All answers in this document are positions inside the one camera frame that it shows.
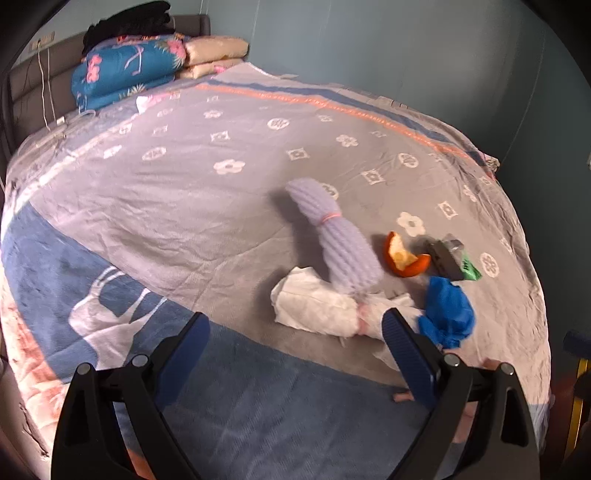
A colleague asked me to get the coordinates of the purple foam fruit net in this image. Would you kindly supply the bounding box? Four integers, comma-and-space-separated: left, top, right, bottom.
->
285, 178, 384, 296

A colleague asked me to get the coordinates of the striped bed sheet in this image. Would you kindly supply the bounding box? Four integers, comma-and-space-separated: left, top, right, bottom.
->
360, 88, 502, 171

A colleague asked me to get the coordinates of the blue plastic bag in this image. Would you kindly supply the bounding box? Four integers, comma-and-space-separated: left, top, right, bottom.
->
418, 275, 476, 350

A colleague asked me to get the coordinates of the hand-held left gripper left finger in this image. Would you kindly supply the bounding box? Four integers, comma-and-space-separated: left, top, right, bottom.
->
51, 311, 211, 480

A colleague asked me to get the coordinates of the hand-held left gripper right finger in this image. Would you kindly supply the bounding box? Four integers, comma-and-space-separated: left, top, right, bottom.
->
381, 308, 541, 480

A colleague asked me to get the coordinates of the small orange peel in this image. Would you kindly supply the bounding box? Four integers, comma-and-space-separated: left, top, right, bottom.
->
385, 231, 432, 278

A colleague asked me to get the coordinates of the beige folded quilt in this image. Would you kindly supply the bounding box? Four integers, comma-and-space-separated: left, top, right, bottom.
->
178, 36, 250, 80

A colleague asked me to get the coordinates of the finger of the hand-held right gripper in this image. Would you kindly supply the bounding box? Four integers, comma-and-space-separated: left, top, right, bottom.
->
563, 329, 591, 358

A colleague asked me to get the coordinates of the white hanging cable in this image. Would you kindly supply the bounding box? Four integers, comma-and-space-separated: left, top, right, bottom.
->
39, 46, 51, 130

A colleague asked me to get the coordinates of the white cable bundle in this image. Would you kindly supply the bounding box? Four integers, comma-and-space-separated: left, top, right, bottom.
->
32, 111, 100, 148

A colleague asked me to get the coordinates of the black clothing pile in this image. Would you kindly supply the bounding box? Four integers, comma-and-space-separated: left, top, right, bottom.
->
82, 0, 172, 54

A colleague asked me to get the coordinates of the blue floral folded quilt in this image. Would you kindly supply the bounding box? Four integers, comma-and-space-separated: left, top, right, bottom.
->
71, 32, 188, 112

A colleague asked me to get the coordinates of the green foil packet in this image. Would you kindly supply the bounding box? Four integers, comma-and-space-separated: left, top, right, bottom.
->
425, 233, 483, 281

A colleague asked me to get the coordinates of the bed with patterned blanket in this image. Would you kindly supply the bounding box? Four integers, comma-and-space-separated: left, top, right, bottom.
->
0, 62, 555, 480

